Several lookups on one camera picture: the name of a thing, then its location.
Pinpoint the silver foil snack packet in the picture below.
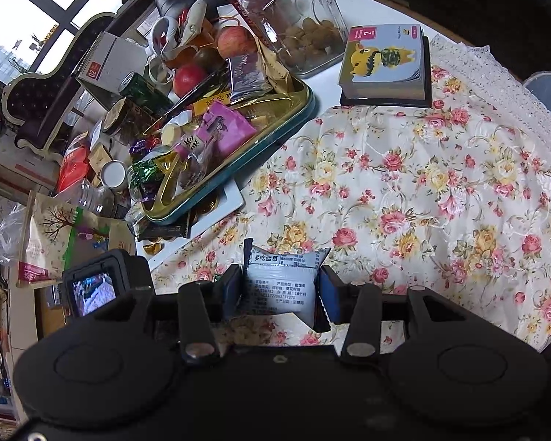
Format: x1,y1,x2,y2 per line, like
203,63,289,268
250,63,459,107
227,53,276,104

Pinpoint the white black-text snack packet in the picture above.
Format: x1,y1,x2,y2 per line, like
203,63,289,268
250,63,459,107
241,238,332,331

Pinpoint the floral tablecloth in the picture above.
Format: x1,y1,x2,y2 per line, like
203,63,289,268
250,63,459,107
149,32,551,347

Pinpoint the clear dark dried-fruit packet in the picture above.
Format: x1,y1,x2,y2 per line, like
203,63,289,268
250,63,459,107
172,151,216,196

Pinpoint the white plastic bag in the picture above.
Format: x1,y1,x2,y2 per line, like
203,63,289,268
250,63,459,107
0,202,28,267

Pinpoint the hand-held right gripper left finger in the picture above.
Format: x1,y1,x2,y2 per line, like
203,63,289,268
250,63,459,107
98,264,244,361

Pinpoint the grey round stool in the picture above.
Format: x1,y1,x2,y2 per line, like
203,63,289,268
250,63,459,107
521,71,551,106

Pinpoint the orange red packet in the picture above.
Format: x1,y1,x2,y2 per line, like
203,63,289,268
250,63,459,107
55,144,93,194

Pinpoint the clear glass jar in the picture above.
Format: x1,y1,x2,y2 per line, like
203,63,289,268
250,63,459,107
71,179,115,216

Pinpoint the white spiral notebook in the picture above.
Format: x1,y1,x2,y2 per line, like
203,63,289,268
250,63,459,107
73,31,150,111

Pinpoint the cartoon picture book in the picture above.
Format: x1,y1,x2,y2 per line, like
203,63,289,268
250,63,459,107
339,24,433,107

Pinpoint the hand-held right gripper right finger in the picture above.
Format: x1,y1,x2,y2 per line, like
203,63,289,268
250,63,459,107
318,264,469,363

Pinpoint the dark tufted chaise sofa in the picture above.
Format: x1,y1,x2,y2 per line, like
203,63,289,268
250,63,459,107
2,11,120,164

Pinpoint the brown tree-print paper bag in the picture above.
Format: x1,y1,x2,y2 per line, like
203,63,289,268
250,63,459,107
17,190,138,286

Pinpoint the large clear jar with nuts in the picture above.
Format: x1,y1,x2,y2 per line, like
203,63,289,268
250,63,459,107
232,0,350,79

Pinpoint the black sofa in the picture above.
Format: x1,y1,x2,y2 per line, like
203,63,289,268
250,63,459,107
310,0,551,86

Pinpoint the black snack bar packet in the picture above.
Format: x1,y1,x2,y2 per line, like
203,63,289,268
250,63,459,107
135,223,191,242

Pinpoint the white handled bag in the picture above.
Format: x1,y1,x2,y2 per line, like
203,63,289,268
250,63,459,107
147,0,209,62

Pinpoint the pink snack packet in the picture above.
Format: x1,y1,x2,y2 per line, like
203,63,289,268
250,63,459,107
197,101,258,166

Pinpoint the gold tin tray with snacks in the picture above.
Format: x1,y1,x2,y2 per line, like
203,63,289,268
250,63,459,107
138,71,317,227

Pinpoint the brown kiwi fruit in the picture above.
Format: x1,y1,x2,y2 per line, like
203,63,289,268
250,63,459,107
194,46,226,72

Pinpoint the glass jar with wooden lid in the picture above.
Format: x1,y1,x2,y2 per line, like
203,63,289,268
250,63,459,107
103,98,154,141

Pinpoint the white rectangular plate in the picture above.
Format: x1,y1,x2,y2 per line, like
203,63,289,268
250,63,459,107
144,177,245,272

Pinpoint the large window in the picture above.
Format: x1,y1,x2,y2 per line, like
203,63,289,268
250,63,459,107
0,0,134,86

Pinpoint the white lidded jar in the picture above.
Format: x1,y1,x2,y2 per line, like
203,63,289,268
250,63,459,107
98,160,128,189

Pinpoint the brown paper snack packet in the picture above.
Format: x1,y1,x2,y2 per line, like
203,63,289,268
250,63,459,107
257,41,299,97

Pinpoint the green drink can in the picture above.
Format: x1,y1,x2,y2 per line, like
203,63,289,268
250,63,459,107
119,71,173,115

